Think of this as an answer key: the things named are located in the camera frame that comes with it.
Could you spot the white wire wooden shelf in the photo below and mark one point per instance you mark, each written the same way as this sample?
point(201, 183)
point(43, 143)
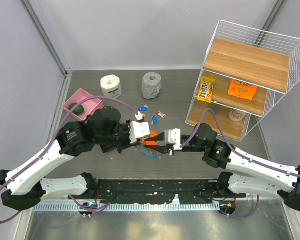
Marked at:
point(253, 70)

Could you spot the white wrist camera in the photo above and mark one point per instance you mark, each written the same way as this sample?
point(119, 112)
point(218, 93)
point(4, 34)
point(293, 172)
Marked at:
point(138, 129)
point(172, 136)

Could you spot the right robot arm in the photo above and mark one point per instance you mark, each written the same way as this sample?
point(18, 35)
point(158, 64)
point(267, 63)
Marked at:
point(243, 173)

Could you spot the metal key organizer blue handle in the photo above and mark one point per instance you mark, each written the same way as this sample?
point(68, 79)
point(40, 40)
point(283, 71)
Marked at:
point(151, 154)

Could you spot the black front rail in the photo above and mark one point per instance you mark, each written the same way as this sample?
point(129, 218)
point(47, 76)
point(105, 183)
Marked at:
point(154, 192)

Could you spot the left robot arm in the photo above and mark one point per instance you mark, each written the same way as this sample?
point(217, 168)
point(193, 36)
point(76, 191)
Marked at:
point(27, 185)

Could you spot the orange candy bag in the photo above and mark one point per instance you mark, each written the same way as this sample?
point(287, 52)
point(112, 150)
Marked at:
point(242, 89)

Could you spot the green avocado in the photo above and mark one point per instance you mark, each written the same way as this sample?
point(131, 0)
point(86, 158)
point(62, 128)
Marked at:
point(77, 110)

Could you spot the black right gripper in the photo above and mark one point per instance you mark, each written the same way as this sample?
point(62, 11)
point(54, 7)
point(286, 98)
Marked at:
point(163, 149)

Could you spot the white paper cup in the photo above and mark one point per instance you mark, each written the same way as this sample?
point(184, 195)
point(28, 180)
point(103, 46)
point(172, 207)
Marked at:
point(236, 115)

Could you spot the grey toilet paper roll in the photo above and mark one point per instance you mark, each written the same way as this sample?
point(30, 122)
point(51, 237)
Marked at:
point(151, 85)

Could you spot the black plastic bin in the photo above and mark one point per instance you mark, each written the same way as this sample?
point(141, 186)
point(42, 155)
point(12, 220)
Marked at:
point(107, 148)

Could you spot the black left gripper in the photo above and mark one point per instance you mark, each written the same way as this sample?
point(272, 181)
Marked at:
point(127, 144)

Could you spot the white toilet paper roll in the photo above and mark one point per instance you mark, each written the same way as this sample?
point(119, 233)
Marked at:
point(111, 86)

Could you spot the blue tag key upper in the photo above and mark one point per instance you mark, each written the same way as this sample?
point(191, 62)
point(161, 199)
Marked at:
point(143, 108)

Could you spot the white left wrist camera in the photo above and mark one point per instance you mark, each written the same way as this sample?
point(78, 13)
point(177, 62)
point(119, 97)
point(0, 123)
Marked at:
point(138, 129)

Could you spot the blue tag key lower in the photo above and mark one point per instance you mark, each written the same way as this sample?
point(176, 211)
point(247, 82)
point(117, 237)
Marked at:
point(154, 120)

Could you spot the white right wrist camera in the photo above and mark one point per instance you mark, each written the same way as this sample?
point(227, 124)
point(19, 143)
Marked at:
point(172, 136)

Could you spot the blue tag key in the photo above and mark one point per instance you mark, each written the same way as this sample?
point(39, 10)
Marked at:
point(154, 120)
point(143, 108)

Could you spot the pink drawer box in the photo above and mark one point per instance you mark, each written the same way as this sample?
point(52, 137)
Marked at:
point(90, 107)

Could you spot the yellow candy bag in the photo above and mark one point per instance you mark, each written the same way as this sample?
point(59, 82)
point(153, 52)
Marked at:
point(206, 88)

